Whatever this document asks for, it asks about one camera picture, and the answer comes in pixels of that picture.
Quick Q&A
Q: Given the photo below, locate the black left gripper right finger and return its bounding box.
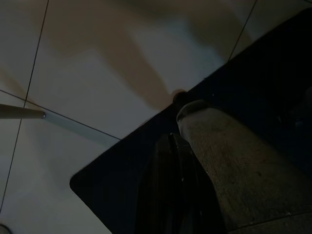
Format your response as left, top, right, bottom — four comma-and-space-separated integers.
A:
173, 134, 229, 234

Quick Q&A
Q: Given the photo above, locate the robot left leg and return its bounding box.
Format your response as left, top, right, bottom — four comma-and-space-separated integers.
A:
172, 89, 312, 234

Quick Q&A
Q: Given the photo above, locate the light wooden table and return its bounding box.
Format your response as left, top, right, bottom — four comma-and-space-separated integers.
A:
0, 103, 46, 120

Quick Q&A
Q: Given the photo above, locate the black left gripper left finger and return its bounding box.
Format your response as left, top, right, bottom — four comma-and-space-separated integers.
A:
140, 133, 177, 234

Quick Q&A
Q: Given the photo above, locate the black floor mat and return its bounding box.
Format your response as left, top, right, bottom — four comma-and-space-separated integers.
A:
70, 7, 312, 234

